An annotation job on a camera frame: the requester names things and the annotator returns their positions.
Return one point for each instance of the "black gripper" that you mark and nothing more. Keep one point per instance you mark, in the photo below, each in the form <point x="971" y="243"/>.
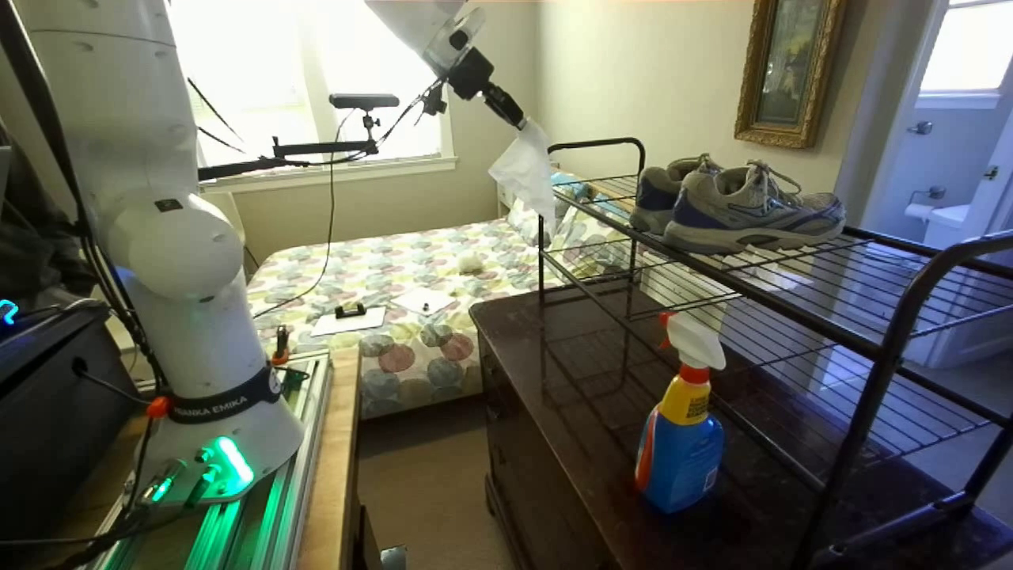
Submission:
<point x="470" y="76"/>

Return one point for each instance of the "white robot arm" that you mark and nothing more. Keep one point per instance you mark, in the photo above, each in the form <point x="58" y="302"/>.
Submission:
<point x="123" y="117"/>

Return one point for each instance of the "grey blue sneaker rear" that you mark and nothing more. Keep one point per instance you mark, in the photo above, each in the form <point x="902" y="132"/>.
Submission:
<point x="662" y="205"/>

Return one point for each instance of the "grey blue sneaker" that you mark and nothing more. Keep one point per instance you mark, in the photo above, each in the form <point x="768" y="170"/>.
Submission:
<point x="748" y="206"/>
<point x="662" y="205"/>

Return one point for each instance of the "bed with dotted quilt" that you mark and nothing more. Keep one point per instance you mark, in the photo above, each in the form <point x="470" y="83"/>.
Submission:
<point x="415" y="340"/>

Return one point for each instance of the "grey blue sneaker front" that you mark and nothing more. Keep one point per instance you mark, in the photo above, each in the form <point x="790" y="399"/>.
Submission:
<point x="748" y="206"/>

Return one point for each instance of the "small black device on bed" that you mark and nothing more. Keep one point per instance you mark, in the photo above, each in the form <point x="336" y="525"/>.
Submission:
<point x="348" y="313"/>

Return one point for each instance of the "gold framed picture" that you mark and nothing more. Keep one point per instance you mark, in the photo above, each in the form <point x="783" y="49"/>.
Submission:
<point x="785" y="70"/>

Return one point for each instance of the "blue spray cleaner bottle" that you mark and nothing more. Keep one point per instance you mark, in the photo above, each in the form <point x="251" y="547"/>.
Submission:
<point x="683" y="440"/>

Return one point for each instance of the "dark wooden dresser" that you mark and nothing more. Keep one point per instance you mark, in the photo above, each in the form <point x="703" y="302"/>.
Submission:
<point x="572" y="380"/>

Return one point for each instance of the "black box on left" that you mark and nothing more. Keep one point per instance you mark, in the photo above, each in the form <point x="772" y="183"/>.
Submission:
<point x="63" y="398"/>

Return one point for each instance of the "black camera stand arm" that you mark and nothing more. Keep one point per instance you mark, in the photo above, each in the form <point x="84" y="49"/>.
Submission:
<point x="299" y="152"/>

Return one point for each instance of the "black wire shoe rack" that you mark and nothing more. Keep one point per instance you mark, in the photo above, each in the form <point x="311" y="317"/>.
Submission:
<point x="842" y="451"/>

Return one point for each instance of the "aluminium base rail green light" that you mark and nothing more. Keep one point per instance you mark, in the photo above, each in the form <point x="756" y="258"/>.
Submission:
<point x="259" y="530"/>

